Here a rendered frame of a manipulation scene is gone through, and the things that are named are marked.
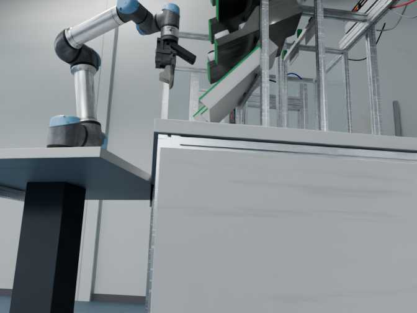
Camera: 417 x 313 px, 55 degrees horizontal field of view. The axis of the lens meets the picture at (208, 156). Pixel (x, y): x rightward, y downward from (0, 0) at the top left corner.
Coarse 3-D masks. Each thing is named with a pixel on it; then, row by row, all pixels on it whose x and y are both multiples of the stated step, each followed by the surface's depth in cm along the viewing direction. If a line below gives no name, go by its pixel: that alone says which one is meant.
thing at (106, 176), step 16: (0, 160) 113; (16, 160) 112; (32, 160) 111; (48, 160) 111; (64, 160) 110; (80, 160) 110; (96, 160) 109; (112, 160) 112; (0, 176) 139; (16, 176) 138; (32, 176) 137; (48, 176) 136; (64, 176) 136; (80, 176) 135; (96, 176) 134; (112, 176) 133; (128, 176) 132; (144, 176) 136; (96, 192) 171; (112, 192) 170; (128, 192) 168; (144, 192) 167
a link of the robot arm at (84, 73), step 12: (84, 48) 179; (72, 60) 177; (84, 60) 179; (96, 60) 186; (72, 72) 181; (84, 72) 178; (96, 72) 185; (84, 84) 176; (84, 96) 174; (84, 108) 172; (84, 120) 169; (96, 120) 172; (96, 132) 169; (96, 144) 169
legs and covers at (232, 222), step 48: (192, 144) 83; (240, 144) 84; (288, 144) 86; (192, 192) 79; (240, 192) 81; (288, 192) 82; (336, 192) 84; (384, 192) 86; (192, 240) 77; (240, 240) 79; (288, 240) 80; (336, 240) 82; (384, 240) 83; (192, 288) 75; (240, 288) 77; (288, 288) 78; (336, 288) 79; (384, 288) 81
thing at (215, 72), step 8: (280, 40) 134; (280, 48) 141; (208, 64) 132; (216, 64) 132; (224, 64) 133; (232, 64) 136; (208, 72) 137; (216, 72) 137; (224, 72) 139; (208, 80) 144; (216, 80) 143
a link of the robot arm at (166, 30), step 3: (162, 27) 161; (165, 27) 160; (168, 27) 160; (171, 27) 160; (174, 27) 161; (162, 30) 161; (165, 30) 160; (168, 30) 160; (171, 30) 160; (174, 30) 160; (177, 30) 162; (162, 33) 161; (165, 33) 160; (168, 33) 159; (171, 33) 159; (174, 33) 160; (177, 33) 162; (162, 36) 161; (174, 36) 160; (177, 36) 162; (177, 39) 163
